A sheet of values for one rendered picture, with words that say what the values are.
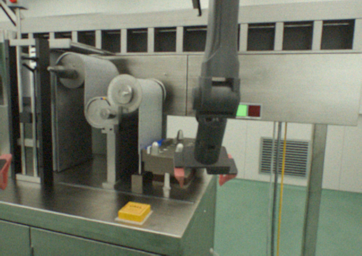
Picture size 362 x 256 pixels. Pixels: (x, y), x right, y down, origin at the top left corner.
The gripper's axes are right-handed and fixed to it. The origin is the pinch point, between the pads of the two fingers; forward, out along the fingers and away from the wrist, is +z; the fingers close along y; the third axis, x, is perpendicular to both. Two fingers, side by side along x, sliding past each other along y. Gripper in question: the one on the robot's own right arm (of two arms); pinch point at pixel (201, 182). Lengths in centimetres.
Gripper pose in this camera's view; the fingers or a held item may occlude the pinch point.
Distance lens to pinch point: 63.8
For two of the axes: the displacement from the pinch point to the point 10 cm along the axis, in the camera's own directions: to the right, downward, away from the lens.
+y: -9.9, -0.1, -1.2
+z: -0.8, 8.1, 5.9
